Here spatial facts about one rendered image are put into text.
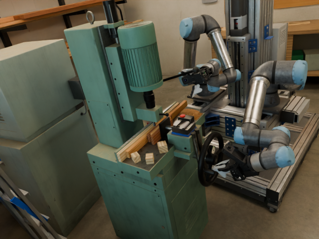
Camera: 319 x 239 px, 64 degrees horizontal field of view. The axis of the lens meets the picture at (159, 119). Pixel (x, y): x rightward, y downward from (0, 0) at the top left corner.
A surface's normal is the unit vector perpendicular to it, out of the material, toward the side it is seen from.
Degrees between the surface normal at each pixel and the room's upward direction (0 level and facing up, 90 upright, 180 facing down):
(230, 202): 0
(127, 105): 90
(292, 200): 0
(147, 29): 90
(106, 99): 90
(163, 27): 90
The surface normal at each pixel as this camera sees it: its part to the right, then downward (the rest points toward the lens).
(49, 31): 0.89, 0.08
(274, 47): -0.65, 0.45
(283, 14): -0.43, 0.48
